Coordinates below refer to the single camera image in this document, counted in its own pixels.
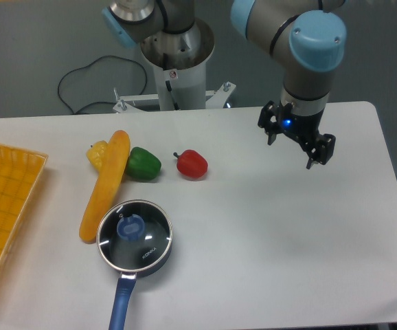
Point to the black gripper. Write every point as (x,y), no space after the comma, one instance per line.
(279,119)

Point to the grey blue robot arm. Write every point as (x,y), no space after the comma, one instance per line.
(305,37)

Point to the red bell pepper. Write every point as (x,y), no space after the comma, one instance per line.
(191,164)

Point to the yellow baguette bread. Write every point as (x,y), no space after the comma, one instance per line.
(106,186)

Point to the green bell pepper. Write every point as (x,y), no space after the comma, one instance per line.
(142,165)

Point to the yellow corn toy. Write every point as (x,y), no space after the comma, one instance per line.
(96,154)

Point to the yellow woven basket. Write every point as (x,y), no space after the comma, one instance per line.
(20,170)

